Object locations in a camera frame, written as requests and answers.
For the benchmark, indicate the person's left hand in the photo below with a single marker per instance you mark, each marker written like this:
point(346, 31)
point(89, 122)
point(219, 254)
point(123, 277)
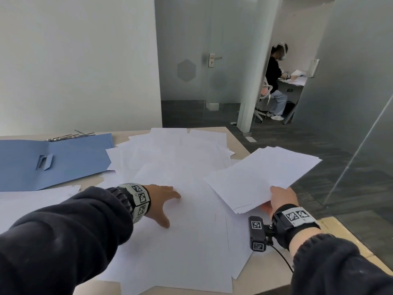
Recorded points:
point(158, 201)

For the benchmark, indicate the person's right hand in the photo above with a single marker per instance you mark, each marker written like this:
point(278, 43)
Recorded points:
point(284, 198)

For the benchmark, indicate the person's left thumb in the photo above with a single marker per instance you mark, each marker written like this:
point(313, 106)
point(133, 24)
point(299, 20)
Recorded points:
point(162, 217)

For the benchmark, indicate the person's right fingers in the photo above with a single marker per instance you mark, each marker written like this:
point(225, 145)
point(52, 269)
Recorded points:
point(266, 208)

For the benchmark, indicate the stack of white sheets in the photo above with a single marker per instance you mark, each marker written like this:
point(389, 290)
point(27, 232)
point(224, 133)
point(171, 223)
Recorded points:
point(261, 175)

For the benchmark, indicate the person's left forearm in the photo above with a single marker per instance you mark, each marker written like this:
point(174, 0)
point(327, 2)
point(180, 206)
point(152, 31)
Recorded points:
point(61, 242)

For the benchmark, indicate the person's right forearm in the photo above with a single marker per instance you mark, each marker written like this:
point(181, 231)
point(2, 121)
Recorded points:
point(340, 267)

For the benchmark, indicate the pile of loose white papers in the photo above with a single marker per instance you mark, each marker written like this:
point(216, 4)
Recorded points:
point(184, 211)

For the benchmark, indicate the black marker wristband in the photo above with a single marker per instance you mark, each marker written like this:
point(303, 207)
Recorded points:
point(138, 201)
point(296, 222)

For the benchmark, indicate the white office chair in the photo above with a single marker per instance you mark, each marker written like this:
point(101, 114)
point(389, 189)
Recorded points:
point(263, 101)

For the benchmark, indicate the blue paper folder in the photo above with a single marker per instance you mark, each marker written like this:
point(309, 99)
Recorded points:
point(61, 164)

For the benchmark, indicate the metal door floor hinge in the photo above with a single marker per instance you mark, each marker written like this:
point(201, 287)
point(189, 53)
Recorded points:
point(212, 106)

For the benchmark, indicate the metal folder fastener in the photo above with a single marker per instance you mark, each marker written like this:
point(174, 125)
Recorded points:
point(69, 136)

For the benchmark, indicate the white desk with papers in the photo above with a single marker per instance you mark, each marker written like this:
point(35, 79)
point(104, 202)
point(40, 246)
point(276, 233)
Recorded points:
point(293, 79)

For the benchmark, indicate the white pillar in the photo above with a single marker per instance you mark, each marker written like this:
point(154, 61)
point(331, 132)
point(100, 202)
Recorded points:
point(259, 73)

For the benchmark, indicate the clear glass door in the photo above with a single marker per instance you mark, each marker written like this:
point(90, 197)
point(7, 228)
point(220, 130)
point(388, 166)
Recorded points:
point(344, 89)

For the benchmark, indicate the grey hexagon sticker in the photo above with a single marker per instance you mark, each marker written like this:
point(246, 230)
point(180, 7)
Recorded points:
point(186, 70)

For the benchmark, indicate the frosted glass door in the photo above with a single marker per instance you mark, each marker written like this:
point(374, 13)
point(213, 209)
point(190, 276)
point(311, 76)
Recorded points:
point(199, 58)

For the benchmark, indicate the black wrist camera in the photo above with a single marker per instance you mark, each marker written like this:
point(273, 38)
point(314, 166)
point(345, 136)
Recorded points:
point(257, 233)

